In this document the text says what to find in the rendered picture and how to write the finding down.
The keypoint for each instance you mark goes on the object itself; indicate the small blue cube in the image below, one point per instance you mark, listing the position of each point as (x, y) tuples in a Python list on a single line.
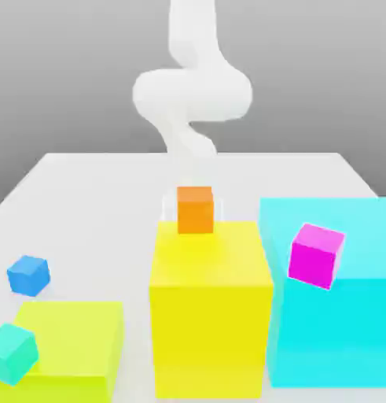
[(28, 277)]

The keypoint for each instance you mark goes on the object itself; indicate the large cyan box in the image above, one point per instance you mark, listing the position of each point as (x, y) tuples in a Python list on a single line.
[(337, 330)]

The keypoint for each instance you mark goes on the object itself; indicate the small orange cube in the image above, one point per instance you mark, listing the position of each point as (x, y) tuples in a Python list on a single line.
[(195, 214)]

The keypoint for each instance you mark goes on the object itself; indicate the small teal cube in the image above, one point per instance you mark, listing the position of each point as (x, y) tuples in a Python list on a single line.
[(11, 354)]

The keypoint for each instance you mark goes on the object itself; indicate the large yellow box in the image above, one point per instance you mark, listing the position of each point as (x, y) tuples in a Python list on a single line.
[(208, 315)]

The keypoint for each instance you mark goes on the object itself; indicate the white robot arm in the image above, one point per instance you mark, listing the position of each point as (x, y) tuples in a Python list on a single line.
[(192, 94)]

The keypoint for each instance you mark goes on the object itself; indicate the large lime box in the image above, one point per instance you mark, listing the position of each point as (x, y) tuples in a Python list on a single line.
[(73, 343)]

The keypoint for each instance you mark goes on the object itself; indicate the small magenta cube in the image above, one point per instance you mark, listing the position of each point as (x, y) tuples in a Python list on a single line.
[(312, 261)]

